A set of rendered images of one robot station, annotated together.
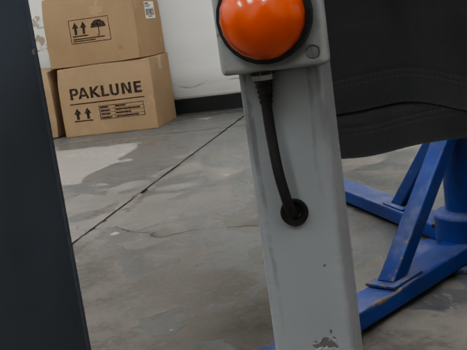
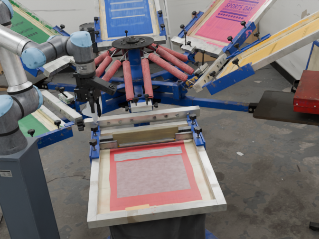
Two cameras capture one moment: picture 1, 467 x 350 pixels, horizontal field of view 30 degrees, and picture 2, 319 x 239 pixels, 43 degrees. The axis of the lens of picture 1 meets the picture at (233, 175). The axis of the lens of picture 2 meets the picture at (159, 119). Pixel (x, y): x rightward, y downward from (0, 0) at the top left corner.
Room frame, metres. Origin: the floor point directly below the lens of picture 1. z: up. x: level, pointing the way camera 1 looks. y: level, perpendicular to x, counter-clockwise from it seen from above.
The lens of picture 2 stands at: (-0.73, 0.19, 2.10)
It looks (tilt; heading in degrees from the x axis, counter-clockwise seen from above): 27 degrees down; 342
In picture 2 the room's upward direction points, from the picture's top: 5 degrees counter-clockwise
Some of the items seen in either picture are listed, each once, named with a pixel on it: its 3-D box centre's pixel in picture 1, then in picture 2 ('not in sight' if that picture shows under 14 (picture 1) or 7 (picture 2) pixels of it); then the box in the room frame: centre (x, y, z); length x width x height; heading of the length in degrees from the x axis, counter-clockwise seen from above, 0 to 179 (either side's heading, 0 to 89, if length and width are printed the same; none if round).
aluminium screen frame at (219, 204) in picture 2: not in sight; (149, 164); (0.94, -0.29, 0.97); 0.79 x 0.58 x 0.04; 166
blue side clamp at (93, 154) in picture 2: not in sight; (96, 146); (1.24, -0.08, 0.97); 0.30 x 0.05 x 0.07; 166
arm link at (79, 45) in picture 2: not in sight; (81, 47); (0.81, -0.03, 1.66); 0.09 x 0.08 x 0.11; 40
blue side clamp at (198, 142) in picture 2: not in sight; (195, 134); (1.10, -0.62, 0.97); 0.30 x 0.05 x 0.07; 166
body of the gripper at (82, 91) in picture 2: not in sight; (87, 86); (0.81, -0.03, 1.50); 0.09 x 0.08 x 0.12; 58
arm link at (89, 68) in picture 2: not in sight; (85, 67); (0.80, -0.03, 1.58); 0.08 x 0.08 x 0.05
